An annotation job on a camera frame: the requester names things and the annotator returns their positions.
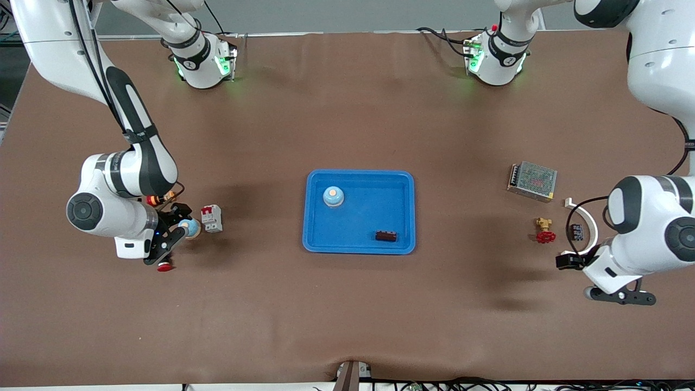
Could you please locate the metal mesh power supply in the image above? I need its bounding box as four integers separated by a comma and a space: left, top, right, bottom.
507, 161, 558, 204

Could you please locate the white red circuit breaker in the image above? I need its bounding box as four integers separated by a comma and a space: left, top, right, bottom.
200, 204, 224, 234

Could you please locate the orange red push button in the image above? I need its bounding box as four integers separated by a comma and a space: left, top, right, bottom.
146, 190, 178, 208

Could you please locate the brass valve red handwheel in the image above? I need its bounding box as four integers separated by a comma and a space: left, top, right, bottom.
534, 217, 557, 244

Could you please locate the white curved plastic bracket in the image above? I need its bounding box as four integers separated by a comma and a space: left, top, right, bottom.
560, 198, 599, 262

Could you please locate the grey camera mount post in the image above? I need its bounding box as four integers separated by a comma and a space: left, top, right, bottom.
332, 360, 374, 391

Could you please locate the brown table mat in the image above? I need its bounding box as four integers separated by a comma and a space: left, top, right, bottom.
0, 30, 695, 387

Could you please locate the black base cable bundle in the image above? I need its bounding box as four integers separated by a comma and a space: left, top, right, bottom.
416, 26, 478, 58

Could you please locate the blue plastic tray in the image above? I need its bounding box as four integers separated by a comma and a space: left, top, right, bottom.
302, 169, 416, 255

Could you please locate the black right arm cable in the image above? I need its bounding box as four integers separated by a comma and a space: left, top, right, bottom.
68, 0, 185, 215

